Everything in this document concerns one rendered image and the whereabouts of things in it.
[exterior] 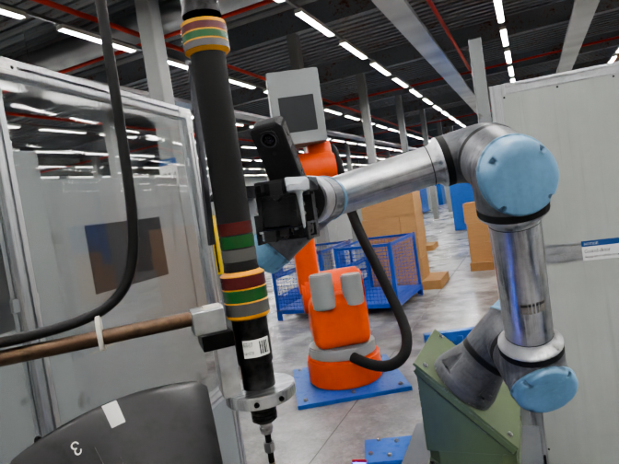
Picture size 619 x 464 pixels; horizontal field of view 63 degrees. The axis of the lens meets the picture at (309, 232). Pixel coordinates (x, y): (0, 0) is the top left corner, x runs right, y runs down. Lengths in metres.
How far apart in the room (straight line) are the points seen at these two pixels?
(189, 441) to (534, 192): 0.60
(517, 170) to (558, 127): 1.47
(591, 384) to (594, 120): 1.07
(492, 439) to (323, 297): 3.17
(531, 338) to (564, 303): 1.34
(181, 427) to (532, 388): 0.64
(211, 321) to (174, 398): 0.21
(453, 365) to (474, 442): 0.16
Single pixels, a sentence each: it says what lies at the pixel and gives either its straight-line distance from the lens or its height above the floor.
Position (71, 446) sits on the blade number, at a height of 1.40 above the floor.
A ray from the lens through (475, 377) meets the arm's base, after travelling 1.19.
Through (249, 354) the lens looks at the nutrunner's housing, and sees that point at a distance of 0.50.
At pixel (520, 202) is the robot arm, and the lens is 0.84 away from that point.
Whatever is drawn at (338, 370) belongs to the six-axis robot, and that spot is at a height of 0.21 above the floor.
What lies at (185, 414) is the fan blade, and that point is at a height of 1.40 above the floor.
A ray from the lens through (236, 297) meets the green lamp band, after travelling 0.49.
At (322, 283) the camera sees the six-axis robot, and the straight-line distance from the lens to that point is 4.25.
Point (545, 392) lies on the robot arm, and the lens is 1.06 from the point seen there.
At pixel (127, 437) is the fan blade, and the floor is 1.40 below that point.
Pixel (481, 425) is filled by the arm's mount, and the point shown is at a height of 1.11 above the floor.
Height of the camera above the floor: 1.63
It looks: 3 degrees down
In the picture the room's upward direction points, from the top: 9 degrees counter-clockwise
